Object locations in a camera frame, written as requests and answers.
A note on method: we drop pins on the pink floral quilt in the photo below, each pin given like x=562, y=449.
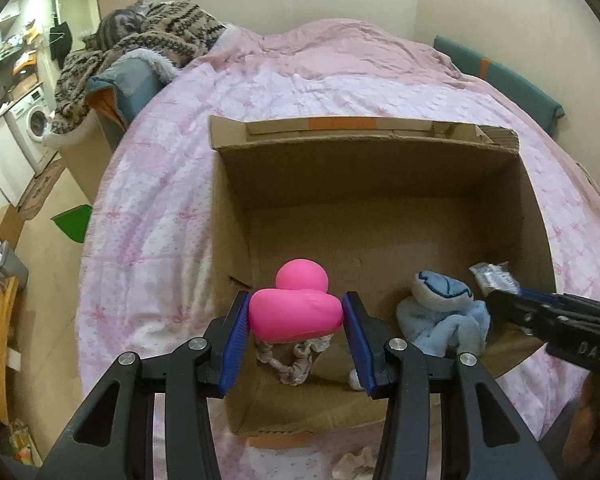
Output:
x=180, y=160

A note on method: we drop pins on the white kitchen cabinet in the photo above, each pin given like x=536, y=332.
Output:
x=0, y=160

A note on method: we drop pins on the grey bin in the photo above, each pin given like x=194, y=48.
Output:
x=12, y=270

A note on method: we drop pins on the person's right hand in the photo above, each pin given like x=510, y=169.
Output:
x=592, y=410

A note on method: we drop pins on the plain pink duvet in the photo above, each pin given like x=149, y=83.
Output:
x=340, y=45

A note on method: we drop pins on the patterned knit blanket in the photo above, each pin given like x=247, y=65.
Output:
x=175, y=30

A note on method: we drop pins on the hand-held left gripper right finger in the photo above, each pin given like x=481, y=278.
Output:
x=360, y=345

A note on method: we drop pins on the small cardboard floor box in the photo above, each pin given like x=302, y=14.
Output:
x=7, y=222

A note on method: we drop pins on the light blue plush toy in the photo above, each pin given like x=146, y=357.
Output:
x=450, y=320

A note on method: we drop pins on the green dustpan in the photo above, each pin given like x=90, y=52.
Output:
x=75, y=222

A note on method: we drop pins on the teal headboard pad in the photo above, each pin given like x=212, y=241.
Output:
x=510, y=85

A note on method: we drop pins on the white washing machine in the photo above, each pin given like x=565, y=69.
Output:
x=30, y=120

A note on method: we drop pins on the patterned doormat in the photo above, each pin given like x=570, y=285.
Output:
x=37, y=190

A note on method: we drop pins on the yellow wooden chair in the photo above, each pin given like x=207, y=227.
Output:
x=2, y=320

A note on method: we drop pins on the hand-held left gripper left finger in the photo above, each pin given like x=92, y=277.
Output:
x=232, y=345

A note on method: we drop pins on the brown cardboard box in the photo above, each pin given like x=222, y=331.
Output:
x=380, y=200

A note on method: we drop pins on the black hanging garment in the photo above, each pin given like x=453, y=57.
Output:
x=60, y=42

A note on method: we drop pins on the grey tabby cat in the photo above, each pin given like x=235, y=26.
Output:
x=120, y=22

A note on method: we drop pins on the clear plastic wrapper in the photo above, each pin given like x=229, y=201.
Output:
x=495, y=275

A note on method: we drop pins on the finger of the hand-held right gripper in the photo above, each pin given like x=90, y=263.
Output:
x=520, y=312
x=550, y=300

